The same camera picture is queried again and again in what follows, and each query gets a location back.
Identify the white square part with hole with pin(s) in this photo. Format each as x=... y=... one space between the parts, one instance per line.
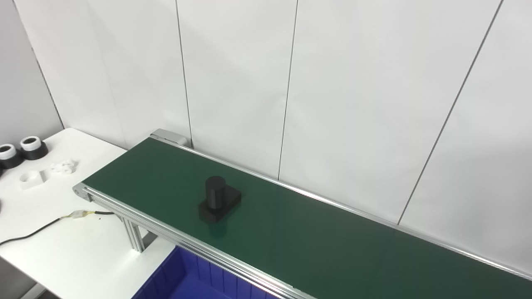
x=32 y=180

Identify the green conveyor belt aluminium frame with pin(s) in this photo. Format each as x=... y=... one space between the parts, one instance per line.
x=332 y=241

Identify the white gear-shaped part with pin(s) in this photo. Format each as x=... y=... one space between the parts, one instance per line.
x=63 y=167

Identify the aluminium conveyor leg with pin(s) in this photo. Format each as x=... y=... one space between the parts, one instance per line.
x=134 y=234

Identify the blue plastic bin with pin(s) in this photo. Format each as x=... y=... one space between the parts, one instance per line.
x=187 y=282

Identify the black cylinder-on-block part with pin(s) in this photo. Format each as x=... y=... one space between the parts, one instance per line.
x=216 y=199

